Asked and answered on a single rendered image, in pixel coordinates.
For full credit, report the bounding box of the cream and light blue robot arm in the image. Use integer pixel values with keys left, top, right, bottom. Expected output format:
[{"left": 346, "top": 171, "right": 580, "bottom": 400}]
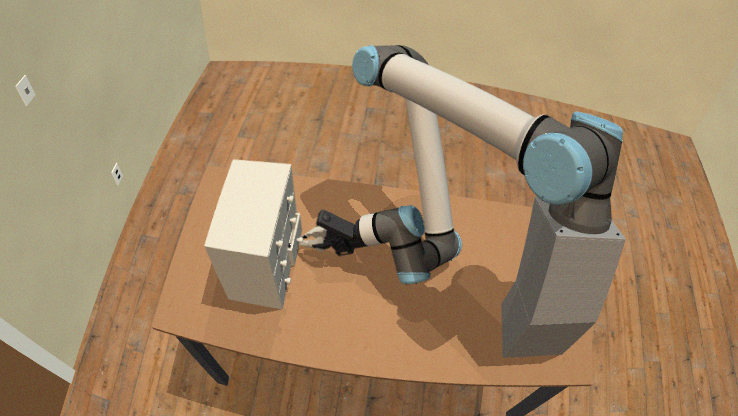
[{"left": 352, "top": 45, "right": 623, "bottom": 284}]

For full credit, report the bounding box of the white chest of drawers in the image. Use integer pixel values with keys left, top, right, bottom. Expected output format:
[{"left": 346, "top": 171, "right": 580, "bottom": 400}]
[{"left": 204, "top": 160, "right": 293, "bottom": 309}]

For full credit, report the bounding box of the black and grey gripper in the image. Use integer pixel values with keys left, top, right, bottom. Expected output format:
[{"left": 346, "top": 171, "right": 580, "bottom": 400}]
[{"left": 299, "top": 219, "right": 367, "bottom": 256}]

